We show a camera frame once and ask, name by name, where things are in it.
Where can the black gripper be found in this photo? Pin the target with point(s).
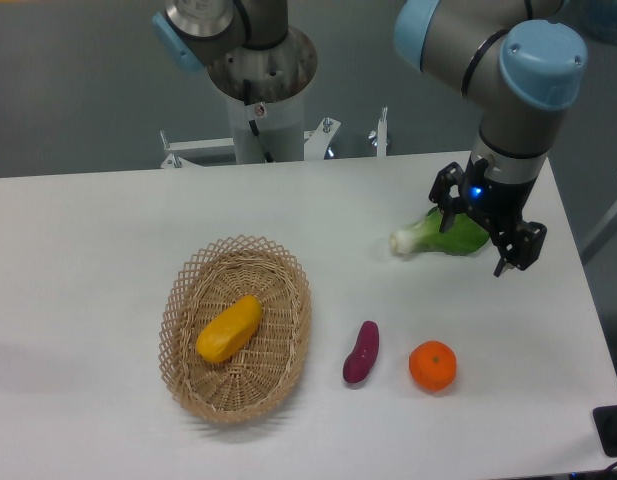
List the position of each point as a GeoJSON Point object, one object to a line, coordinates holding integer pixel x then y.
{"type": "Point", "coordinates": [518, 242]}

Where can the yellow mango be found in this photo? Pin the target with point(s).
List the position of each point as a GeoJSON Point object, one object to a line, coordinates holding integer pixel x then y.
{"type": "Point", "coordinates": [228, 332]}

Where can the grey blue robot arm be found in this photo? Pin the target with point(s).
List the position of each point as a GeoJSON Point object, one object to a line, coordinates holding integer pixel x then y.
{"type": "Point", "coordinates": [508, 57]}

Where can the woven wicker basket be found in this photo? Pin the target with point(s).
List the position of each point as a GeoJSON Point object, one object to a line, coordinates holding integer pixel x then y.
{"type": "Point", "coordinates": [264, 371]}

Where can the green bok choy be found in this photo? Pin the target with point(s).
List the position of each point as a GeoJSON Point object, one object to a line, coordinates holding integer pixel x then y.
{"type": "Point", "coordinates": [463, 238]}

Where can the orange tangerine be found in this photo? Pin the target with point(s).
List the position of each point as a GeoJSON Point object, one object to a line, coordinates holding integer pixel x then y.
{"type": "Point", "coordinates": [433, 365]}

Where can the purple sweet potato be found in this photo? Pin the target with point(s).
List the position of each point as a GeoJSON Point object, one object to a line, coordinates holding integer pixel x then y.
{"type": "Point", "coordinates": [361, 360]}

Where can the black device at table edge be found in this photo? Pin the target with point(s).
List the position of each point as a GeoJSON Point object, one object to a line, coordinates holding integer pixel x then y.
{"type": "Point", "coordinates": [605, 418]}

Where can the white frame at right edge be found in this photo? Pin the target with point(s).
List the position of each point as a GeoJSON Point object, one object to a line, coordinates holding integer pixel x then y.
{"type": "Point", "coordinates": [600, 234]}

